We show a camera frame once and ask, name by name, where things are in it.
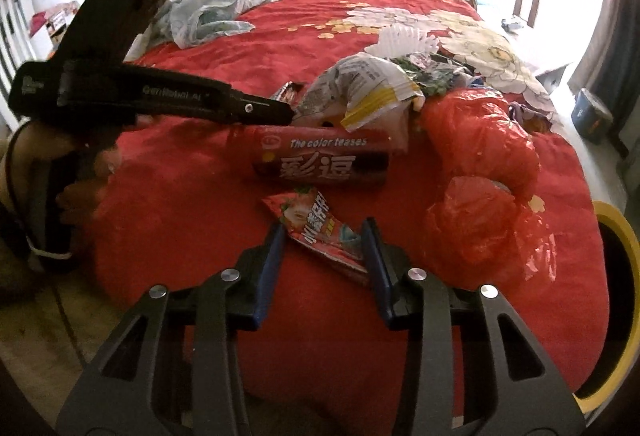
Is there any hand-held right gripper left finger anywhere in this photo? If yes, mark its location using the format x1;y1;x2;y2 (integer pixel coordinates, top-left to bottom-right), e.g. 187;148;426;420
55;218;289;436

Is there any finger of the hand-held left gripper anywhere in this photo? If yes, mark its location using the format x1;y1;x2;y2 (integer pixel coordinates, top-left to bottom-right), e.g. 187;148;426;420
220;86;297;125

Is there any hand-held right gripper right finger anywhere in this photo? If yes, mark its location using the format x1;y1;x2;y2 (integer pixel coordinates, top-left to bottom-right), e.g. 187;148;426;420
361;217;587;436

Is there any red strawberry snack wrapper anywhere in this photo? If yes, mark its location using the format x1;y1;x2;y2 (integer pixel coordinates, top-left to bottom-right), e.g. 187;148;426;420
261;188;373;287

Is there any red candy tube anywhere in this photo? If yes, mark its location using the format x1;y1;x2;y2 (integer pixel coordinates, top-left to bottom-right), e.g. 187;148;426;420
251;126;392;189

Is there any white yellow packet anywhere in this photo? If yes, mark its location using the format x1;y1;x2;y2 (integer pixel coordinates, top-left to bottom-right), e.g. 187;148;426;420
300;54;423;131

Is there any white pleated paper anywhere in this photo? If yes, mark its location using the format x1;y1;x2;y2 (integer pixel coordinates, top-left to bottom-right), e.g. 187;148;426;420
372;26;441;59

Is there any purple foil wrapper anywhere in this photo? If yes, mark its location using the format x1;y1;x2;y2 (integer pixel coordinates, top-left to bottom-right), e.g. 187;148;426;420
507;100;551;131

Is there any yellow rimmed black bin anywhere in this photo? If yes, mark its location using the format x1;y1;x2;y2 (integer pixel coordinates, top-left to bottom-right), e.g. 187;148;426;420
570;201;633;414

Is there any person's left hand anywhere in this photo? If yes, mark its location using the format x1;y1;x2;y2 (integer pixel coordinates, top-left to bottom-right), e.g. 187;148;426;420
14;120;121;219

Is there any small dark wrapper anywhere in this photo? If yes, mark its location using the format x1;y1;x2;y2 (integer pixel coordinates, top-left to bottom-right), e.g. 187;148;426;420
270;82;303;105

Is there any red floral blanket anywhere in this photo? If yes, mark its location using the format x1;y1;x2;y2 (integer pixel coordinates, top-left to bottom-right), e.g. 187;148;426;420
92;0;608;397

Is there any white railing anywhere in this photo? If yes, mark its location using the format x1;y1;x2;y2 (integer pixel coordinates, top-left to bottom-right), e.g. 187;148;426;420
0;0;38;127

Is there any red plastic bag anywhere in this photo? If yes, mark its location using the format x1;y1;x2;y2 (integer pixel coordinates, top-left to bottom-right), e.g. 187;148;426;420
425;176;558;284
417;90;541;201

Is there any pale thin cloth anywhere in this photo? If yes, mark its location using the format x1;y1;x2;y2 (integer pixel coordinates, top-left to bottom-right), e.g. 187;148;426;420
150;0;283;49

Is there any green patterned wrapper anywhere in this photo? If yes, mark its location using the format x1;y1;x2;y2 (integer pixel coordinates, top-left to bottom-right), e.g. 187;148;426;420
390;53;481;96

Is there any blue toolbox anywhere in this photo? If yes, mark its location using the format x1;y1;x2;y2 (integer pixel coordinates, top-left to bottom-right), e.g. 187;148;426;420
571;88;615;144

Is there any dark curtain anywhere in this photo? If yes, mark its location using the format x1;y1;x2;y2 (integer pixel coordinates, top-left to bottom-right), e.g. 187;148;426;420
570;10;623;91

